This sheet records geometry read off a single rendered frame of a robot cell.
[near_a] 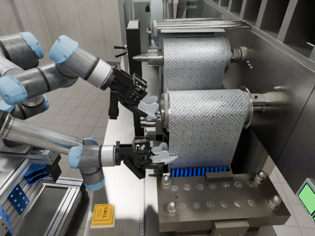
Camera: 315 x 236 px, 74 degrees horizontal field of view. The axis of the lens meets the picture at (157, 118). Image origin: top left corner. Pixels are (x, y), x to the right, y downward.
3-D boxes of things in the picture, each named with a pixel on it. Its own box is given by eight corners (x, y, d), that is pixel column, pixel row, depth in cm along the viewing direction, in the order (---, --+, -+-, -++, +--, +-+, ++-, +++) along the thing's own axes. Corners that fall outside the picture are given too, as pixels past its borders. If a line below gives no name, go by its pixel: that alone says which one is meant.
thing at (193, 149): (167, 169, 78) (169, 132, 67) (229, 166, 79) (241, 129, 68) (167, 170, 78) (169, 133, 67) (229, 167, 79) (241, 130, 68)
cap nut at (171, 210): (165, 205, 66) (165, 197, 63) (176, 204, 66) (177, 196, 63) (166, 217, 63) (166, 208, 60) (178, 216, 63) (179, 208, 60)
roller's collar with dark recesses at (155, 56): (147, 62, 88) (147, 47, 84) (161, 62, 88) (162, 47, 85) (148, 68, 83) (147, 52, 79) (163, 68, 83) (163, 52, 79)
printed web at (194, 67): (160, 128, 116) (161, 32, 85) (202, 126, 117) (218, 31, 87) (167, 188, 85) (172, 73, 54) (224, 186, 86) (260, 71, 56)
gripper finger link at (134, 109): (148, 117, 64) (124, 102, 61) (145, 121, 65) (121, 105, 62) (148, 109, 68) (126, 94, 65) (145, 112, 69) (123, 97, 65)
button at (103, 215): (96, 207, 79) (94, 203, 77) (114, 206, 79) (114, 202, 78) (92, 226, 73) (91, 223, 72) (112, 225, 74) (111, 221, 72)
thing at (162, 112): (161, 107, 64) (161, 126, 68) (168, 107, 64) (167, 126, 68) (159, 94, 70) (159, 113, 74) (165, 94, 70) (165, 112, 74)
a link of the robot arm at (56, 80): (33, 74, 64) (37, 59, 56) (67, 63, 71) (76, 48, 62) (47, 97, 65) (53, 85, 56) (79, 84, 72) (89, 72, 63)
